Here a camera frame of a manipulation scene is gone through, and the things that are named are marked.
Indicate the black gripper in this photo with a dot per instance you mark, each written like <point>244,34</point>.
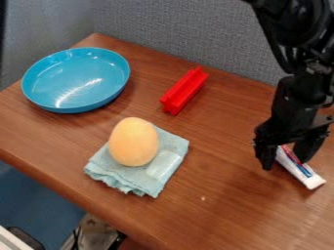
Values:
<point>292,123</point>

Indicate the white toothpaste tube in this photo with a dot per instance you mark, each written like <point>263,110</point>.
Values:
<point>300,171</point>

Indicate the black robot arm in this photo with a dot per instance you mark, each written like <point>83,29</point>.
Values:
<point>298,28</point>

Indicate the blue plastic plate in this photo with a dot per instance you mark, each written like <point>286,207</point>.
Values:
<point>76,80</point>

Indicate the clear small plastic bottle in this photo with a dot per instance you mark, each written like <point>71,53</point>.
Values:
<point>163,165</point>

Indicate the red plastic block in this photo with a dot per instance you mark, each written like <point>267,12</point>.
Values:
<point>180,93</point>

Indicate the orange egg-shaped sponge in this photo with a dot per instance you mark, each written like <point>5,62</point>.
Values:
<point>133,142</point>

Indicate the light blue folded cloth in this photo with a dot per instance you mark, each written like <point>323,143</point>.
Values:
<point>131,179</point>

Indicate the grey stand under table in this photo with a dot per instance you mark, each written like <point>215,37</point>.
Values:
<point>93,235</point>

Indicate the dark foreground post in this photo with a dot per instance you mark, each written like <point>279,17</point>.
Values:
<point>2,25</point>

